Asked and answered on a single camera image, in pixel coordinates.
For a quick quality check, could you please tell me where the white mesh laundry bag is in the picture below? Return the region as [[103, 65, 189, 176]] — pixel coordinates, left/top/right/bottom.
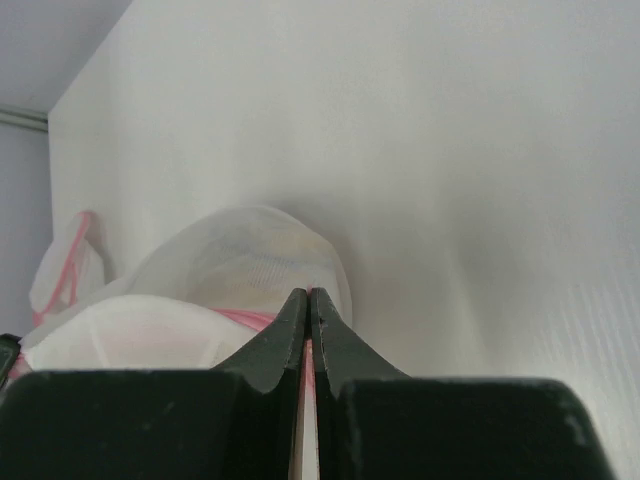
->
[[14, 206, 352, 376], [29, 211, 105, 326]]

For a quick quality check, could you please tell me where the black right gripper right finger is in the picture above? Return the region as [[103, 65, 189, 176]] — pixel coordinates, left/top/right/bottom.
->
[[309, 288, 613, 479]]

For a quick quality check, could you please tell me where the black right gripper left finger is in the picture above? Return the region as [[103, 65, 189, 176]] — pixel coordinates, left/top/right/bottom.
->
[[1, 289, 308, 479]]

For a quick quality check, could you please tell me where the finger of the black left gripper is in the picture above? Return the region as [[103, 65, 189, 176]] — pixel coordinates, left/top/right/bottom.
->
[[0, 333, 22, 388]]

